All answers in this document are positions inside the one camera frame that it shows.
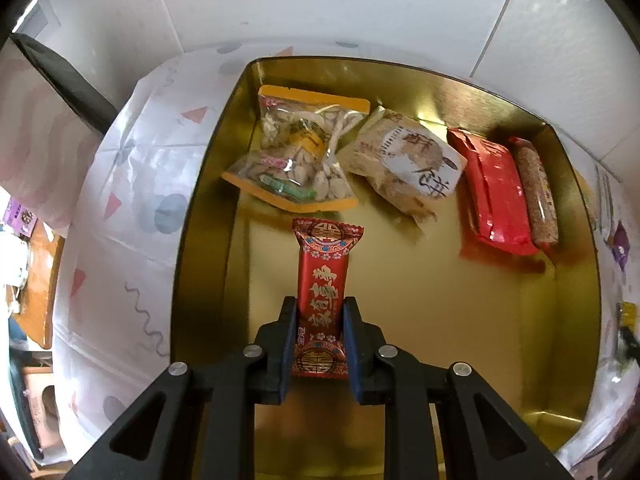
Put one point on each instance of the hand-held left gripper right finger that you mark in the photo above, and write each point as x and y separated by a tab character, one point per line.
350	350

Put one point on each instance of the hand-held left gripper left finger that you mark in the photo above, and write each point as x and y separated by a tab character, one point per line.
289	340

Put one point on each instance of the red patterned candy packet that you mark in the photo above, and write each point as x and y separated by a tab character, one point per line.
322	270

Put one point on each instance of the gold metal tin box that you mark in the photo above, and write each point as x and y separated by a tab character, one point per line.
425	310

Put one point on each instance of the beige pastry packet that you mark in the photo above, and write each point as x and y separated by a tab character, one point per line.
400	165

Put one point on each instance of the red foil snack packet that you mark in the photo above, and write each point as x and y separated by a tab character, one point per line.
492	195

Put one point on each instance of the cereal bar packet red ends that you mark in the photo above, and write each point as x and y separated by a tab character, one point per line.
537	195

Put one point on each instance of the yellow green snack packet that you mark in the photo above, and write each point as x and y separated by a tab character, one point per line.
630	330

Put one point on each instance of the purple candy packet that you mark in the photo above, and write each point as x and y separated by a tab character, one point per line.
621	247

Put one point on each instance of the white patterned tablecloth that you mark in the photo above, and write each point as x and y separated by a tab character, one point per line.
125	260

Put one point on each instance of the wooden side table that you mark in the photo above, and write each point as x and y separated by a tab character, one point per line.
42	300

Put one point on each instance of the brown cardboard box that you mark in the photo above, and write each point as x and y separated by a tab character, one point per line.
40	400

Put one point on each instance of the white rounded object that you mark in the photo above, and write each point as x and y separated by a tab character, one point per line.
12	260

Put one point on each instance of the purple box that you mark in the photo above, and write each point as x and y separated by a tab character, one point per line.
19	217

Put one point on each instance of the pink patterned curtain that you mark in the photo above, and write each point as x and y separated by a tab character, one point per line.
40	150

